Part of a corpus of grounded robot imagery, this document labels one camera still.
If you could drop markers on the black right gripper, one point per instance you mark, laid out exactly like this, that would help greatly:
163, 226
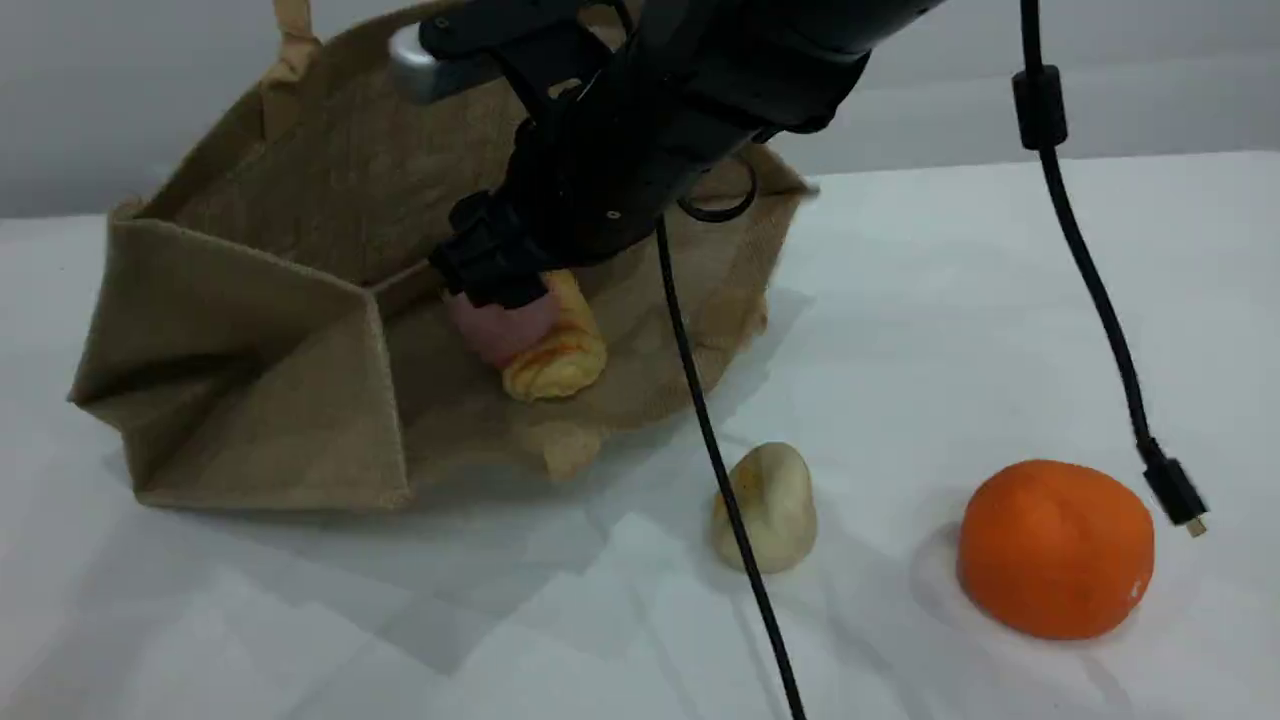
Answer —
610, 170

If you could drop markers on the pink peach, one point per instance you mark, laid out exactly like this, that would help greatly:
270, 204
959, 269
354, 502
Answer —
500, 330

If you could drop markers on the long striped bread roll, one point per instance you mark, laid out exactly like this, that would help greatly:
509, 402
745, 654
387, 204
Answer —
560, 360

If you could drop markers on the brown jute tote bag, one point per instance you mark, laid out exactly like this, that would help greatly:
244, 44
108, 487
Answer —
270, 330

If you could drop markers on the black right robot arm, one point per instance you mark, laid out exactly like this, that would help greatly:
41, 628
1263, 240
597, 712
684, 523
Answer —
790, 50

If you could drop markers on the pale yellow mango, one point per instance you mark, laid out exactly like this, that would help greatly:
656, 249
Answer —
775, 512

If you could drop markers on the orange fruit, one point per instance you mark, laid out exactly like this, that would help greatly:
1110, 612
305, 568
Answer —
1056, 550

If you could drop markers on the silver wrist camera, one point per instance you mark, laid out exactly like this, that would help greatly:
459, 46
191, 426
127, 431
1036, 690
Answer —
430, 65

